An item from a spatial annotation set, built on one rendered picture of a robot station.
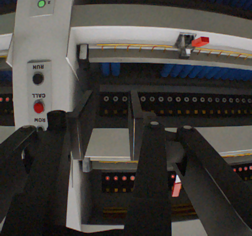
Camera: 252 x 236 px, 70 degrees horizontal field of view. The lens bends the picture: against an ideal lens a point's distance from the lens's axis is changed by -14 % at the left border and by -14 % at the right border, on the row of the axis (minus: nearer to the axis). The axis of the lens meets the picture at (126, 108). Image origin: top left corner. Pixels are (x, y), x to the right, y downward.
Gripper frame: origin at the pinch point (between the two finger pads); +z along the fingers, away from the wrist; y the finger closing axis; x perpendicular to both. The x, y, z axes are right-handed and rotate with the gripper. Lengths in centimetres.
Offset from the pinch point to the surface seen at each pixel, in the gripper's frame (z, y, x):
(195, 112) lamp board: 28.1, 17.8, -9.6
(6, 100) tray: 28.7, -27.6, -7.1
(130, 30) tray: 16.7, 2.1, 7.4
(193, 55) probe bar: 20.0, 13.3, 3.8
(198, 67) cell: 23.3, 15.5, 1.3
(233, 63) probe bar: 19.8, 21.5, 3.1
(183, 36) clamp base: 16.2, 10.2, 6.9
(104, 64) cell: 22.5, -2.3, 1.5
